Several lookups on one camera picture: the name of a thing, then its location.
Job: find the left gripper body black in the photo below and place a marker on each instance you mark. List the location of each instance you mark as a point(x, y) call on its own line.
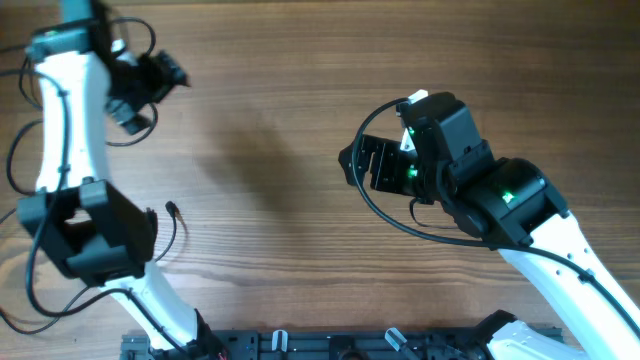
point(130, 88)

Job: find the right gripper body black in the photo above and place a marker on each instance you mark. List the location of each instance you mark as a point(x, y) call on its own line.
point(397, 170)

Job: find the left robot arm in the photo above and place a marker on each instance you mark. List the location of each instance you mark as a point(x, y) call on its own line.
point(87, 228)

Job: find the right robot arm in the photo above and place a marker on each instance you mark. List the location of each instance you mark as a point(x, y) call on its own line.
point(507, 205)

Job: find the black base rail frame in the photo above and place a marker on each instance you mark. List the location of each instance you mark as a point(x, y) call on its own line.
point(432, 344)

